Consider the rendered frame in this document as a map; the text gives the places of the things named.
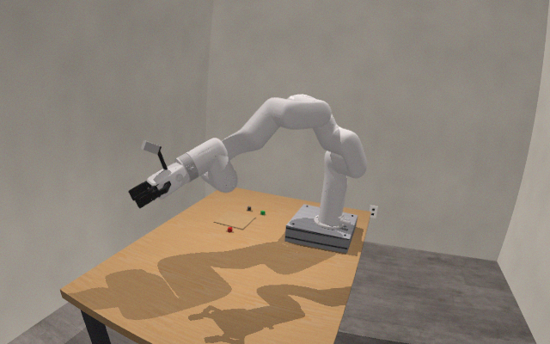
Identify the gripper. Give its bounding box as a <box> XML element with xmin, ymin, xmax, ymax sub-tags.
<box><xmin>129</xmin><ymin>157</ymin><xmax>190</xmax><ymax>208</ymax></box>

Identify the tan mat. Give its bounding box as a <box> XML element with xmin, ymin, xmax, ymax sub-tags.
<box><xmin>214</xmin><ymin>211</ymin><xmax>256</xmax><ymax>230</ymax></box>

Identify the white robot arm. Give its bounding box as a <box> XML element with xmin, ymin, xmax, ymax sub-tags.
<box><xmin>178</xmin><ymin>95</ymin><xmax>367</xmax><ymax>230</ymax></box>

